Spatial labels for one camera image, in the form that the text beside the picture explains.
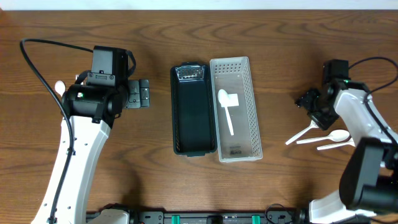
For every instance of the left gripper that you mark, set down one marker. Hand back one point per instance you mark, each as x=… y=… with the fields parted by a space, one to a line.
x=138 y=93

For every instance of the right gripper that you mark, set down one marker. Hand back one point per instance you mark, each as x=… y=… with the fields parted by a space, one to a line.
x=306 y=100

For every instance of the white plastic spoon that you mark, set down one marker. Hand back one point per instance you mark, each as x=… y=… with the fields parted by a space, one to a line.
x=224 y=100
x=335 y=136
x=335 y=145
x=312 y=125

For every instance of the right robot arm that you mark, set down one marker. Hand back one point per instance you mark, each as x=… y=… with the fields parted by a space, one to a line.
x=368 y=186

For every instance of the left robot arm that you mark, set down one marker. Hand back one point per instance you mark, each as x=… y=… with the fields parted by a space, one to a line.
x=91 y=105

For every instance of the dark green plastic basket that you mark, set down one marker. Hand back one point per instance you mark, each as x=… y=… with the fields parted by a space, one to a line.
x=193 y=110

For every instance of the white spoon on left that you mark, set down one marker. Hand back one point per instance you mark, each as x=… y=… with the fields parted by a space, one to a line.
x=60 y=87

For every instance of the clear white plastic basket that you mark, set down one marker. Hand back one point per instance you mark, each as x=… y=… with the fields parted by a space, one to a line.
x=234 y=76

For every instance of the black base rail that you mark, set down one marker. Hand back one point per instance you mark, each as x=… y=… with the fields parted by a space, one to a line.
x=275 y=213

